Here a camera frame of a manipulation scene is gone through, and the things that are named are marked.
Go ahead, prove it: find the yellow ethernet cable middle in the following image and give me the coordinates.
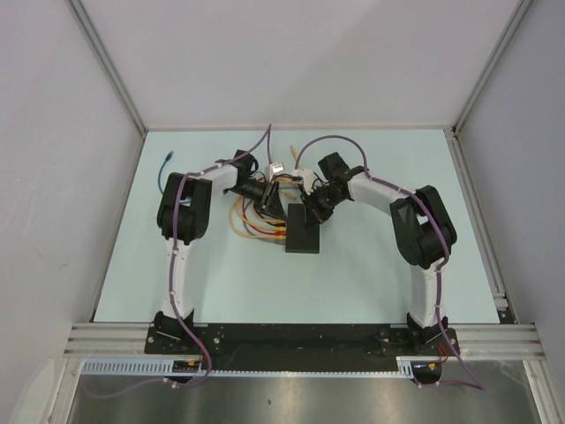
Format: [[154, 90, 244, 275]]
[[230, 196, 290, 238]]

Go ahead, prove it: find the red ethernet cable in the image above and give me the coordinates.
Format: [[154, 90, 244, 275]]
[[242, 176, 301, 238]]

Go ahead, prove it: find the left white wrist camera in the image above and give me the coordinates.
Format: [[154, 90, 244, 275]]
[[264, 162, 285, 181]]

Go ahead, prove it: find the black network switch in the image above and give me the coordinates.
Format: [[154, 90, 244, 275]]
[[285, 203, 320, 254]]

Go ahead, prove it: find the white slotted cable duct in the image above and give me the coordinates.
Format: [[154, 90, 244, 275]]
[[82, 358, 413, 379]]

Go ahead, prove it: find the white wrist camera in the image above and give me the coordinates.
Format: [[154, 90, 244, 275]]
[[264, 162, 285, 181], [291, 168, 318, 194]]

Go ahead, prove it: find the loose yellow ethernet plug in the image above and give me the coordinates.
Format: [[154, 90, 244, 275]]
[[290, 145, 298, 162]]

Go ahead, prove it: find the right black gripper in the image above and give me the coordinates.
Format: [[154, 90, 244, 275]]
[[300, 185, 345, 230]]

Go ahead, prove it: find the grey ethernet cable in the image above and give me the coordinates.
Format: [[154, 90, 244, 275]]
[[241, 218, 288, 242]]

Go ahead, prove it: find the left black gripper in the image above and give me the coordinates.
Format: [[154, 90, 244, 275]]
[[229, 179, 287, 222]]

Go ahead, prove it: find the left aluminium corner post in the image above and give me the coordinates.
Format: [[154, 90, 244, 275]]
[[64, 0, 147, 139]]

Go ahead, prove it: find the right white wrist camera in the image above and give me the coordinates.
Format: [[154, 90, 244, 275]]
[[291, 168, 318, 194]]

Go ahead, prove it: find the aluminium corner post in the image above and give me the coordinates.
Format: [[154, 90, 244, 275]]
[[451, 0, 535, 136], [64, 0, 147, 139]]

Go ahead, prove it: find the right aluminium side rail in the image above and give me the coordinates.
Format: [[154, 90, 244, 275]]
[[444, 128, 516, 324]]

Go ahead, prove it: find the blue ethernet cable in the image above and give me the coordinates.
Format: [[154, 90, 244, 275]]
[[157, 150, 176, 198]]

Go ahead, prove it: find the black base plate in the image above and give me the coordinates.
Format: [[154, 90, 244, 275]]
[[145, 323, 459, 372]]

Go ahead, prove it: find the yellow ethernet cable lower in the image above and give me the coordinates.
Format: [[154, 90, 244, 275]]
[[227, 202, 288, 244]]

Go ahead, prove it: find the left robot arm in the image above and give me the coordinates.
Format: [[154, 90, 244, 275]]
[[153, 150, 286, 353]]

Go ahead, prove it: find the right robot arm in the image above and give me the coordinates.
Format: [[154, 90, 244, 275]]
[[293, 153, 457, 354]]

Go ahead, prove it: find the right aluminium corner post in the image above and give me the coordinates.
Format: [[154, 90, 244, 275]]
[[451, 0, 535, 136]]

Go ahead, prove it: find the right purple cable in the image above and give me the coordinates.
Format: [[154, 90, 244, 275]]
[[296, 134, 485, 390]]

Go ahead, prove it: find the black ethernet cable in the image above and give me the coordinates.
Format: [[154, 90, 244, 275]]
[[253, 174, 310, 222]]

